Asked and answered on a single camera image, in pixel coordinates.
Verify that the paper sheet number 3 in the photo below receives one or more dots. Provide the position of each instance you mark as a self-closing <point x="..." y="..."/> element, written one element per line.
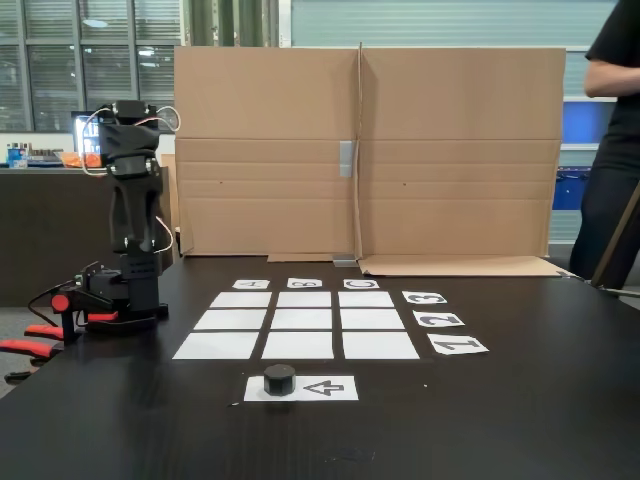
<point x="407" y="297"/>

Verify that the brown slanted wooden bar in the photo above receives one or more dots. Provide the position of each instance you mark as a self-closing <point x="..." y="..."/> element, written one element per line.
<point x="617" y="235"/>

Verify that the paper sheet letter C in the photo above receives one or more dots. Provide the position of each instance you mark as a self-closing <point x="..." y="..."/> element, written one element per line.
<point x="347" y="284"/>

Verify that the orange bag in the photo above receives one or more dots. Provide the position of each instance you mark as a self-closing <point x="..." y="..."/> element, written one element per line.
<point x="72" y="160"/>

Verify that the black mini fridge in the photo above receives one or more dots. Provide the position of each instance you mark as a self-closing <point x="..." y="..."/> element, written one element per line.
<point x="85" y="135"/>

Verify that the white paper grid square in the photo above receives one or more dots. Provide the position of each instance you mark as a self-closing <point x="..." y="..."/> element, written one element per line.
<point x="230" y="319"/>
<point x="372" y="319"/>
<point x="241" y="299"/>
<point x="302" y="319"/>
<point x="380" y="346"/>
<point x="304" y="299"/>
<point x="366" y="299"/>
<point x="298" y="346"/>
<point x="216" y="346"/>

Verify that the grey tape strip on cardboard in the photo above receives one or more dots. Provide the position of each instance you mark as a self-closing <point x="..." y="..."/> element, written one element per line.
<point x="346" y="158"/>

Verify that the blue wall panel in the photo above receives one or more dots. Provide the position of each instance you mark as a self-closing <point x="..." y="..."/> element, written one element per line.
<point x="575" y="150"/>

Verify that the paper sheet letter A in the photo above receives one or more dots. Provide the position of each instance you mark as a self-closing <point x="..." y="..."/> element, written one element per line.
<point x="237" y="285"/>

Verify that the paper sheet number 2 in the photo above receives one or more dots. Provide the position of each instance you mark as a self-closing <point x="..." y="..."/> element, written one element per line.
<point x="457" y="320"/>

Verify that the red black bar clamp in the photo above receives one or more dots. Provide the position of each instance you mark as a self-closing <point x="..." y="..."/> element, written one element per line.
<point x="60" y="303"/>

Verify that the blue white carton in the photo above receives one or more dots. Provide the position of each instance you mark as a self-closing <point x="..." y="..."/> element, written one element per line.
<point x="17" y="157"/>

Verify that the white arrow paper sheet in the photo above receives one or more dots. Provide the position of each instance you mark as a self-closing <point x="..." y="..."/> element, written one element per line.
<point x="350" y="388"/>

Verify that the paper sheet letter B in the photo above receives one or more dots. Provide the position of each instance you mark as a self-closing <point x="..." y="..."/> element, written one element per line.
<point x="291" y="283"/>

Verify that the person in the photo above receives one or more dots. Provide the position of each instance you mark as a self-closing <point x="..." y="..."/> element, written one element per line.
<point x="625" y="130"/>

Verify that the brown cardboard box panel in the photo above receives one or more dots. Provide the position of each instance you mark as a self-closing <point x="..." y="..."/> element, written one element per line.
<point x="265" y="150"/>
<point x="460" y="150"/>

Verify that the dark brown counter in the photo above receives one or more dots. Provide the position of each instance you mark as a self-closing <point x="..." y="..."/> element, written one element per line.
<point x="50" y="225"/>

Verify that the paper sheet number 1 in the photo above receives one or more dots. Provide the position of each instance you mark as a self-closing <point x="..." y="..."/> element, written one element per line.
<point x="480" y="345"/>

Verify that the grey tape piece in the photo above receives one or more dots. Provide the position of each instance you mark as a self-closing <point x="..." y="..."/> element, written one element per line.
<point x="345" y="261"/>

